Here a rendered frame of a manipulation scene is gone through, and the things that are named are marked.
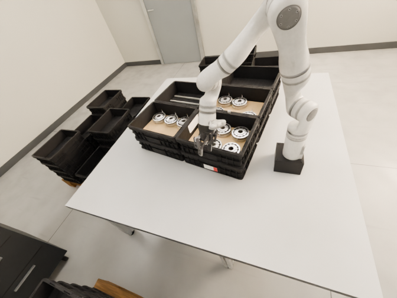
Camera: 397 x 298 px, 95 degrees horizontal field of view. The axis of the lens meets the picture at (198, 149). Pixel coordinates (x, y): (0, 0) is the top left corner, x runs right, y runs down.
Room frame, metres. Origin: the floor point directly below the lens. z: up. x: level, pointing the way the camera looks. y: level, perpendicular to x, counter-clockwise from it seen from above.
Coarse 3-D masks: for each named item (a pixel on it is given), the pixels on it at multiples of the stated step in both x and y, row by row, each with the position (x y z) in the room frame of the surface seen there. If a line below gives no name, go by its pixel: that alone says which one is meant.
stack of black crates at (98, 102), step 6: (108, 90) 2.53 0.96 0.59; (114, 90) 2.48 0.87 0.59; (120, 90) 2.40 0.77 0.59; (102, 96) 2.48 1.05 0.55; (108, 96) 2.55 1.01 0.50; (114, 96) 2.28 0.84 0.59; (120, 96) 2.37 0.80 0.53; (90, 102) 2.31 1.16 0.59; (96, 102) 2.37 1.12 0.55; (102, 102) 2.43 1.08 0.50; (108, 102) 2.17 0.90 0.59; (114, 102) 2.25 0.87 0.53; (120, 102) 2.31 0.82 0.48; (90, 108) 2.19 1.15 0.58; (96, 108) 2.14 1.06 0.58; (102, 108) 2.09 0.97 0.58; (108, 108) 2.14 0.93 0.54; (96, 114) 2.18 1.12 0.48; (102, 114) 2.13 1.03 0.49
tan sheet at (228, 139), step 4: (232, 128) 0.84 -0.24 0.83; (196, 132) 0.90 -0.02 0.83; (192, 136) 0.88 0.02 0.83; (196, 136) 0.87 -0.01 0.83; (228, 136) 0.78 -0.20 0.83; (188, 140) 0.85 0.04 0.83; (192, 140) 0.84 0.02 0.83; (220, 140) 0.77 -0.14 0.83; (224, 140) 0.76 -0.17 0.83; (228, 140) 0.75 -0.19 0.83; (232, 140) 0.74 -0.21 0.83; (240, 144) 0.69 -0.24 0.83; (240, 148) 0.66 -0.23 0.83
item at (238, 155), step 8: (216, 112) 0.92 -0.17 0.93; (224, 112) 0.89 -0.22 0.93; (256, 120) 0.74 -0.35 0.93; (184, 128) 0.85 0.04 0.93; (176, 136) 0.81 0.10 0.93; (248, 136) 0.64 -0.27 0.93; (192, 144) 0.71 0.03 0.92; (248, 144) 0.61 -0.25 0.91; (216, 152) 0.62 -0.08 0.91; (224, 152) 0.59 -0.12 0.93; (232, 152) 0.57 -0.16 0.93; (240, 152) 0.56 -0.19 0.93
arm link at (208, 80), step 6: (216, 60) 0.63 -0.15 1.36; (210, 66) 0.63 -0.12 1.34; (216, 66) 0.61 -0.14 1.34; (204, 72) 0.63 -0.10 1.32; (210, 72) 0.62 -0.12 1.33; (216, 72) 0.60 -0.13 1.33; (222, 72) 0.59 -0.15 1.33; (198, 78) 0.64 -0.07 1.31; (204, 78) 0.62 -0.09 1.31; (210, 78) 0.61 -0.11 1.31; (216, 78) 0.60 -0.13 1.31; (222, 78) 0.60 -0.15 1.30; (198, 84) 0.63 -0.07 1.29; (204, 84) 0.61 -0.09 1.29; (210, 84) 0.60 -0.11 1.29; (216, 84) 0.63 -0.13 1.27; (204, 90) 0.62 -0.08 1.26
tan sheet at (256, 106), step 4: (216, 104) 1.14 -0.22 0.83; (248, 104) 1.03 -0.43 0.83; (252, 104) 1.02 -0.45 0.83; (256, 104) 1.00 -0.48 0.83; (260, 104) 0.99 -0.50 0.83; (224, 108) 1.06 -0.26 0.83; (228, 108) 1.05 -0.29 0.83; (232, 108) 1.04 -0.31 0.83; (244, 108) 1.00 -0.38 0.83; (248, 108) 0.99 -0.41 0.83; (252, 108) 0.97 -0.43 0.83; (256, 108) 0.96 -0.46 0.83; (260, 108) 0.95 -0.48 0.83; (240, 112) 0.97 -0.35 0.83; (256, 112) 0.92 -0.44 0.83
